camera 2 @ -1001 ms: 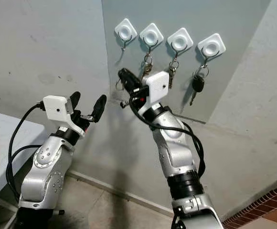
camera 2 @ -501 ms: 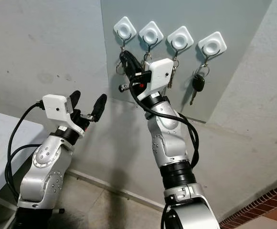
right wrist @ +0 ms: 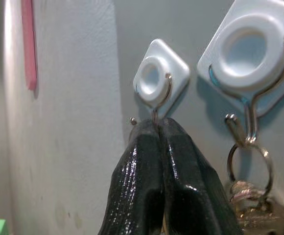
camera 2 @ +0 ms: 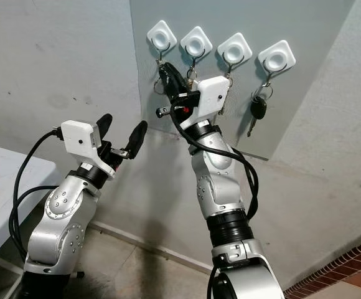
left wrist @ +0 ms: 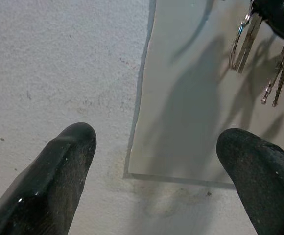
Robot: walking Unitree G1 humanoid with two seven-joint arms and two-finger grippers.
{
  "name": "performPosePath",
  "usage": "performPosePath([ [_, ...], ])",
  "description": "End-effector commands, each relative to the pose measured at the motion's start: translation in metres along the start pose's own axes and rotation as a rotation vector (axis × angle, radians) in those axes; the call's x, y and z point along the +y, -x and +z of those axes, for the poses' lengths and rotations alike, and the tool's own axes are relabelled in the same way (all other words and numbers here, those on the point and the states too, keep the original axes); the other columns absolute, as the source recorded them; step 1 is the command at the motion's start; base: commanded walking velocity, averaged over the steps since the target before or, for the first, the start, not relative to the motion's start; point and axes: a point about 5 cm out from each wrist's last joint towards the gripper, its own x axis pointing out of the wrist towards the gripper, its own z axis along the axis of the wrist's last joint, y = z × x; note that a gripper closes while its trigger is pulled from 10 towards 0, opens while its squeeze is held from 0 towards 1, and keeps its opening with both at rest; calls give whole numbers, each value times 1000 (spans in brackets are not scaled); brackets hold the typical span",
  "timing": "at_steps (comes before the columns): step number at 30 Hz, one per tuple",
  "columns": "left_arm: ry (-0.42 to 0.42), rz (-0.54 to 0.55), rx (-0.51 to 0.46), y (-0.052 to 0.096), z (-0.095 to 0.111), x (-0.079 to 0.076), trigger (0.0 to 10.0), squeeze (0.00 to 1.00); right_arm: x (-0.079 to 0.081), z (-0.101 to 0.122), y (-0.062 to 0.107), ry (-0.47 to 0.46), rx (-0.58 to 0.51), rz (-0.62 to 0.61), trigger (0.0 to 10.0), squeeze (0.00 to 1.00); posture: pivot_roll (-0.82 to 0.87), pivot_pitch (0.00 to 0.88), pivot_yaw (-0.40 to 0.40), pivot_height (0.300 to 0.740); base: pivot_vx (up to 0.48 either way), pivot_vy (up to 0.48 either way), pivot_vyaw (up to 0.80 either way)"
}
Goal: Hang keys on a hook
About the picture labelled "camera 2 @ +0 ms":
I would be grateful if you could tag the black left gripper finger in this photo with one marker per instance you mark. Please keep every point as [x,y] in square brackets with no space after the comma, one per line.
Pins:
[104,123]
[137,138]

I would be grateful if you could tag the white folding table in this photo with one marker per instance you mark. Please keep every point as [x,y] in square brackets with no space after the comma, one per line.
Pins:
[6,199]

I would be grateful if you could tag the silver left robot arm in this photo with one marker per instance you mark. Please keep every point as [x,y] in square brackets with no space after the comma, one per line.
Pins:
[59,218]

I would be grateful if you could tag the black car key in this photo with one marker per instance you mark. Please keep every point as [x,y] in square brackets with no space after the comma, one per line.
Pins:
[258,107]

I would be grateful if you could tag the grey wall board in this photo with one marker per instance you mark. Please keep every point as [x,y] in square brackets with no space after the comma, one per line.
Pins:
[305,18]

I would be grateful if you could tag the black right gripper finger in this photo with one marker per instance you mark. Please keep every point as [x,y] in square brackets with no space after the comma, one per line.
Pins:
[183,86]
[168,80]

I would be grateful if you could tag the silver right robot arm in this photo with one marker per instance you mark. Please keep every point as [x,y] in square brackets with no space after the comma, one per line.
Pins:
[218,180]

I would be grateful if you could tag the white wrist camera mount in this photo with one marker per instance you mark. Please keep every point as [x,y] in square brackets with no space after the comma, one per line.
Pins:
[213,96]
[78,140]

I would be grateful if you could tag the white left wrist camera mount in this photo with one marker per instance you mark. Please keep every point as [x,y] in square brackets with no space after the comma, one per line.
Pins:
[78,140]

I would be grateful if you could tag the small silver key bunch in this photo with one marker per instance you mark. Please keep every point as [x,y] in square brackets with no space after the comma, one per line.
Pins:
[193,73]

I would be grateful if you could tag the white square wall hook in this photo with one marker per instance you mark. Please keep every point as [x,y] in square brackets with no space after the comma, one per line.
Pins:
[276,58]
[196,43]
[162,36]
[234,48]

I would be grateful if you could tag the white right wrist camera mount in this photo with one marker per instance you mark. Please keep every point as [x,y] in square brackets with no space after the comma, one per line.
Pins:
[213,96]

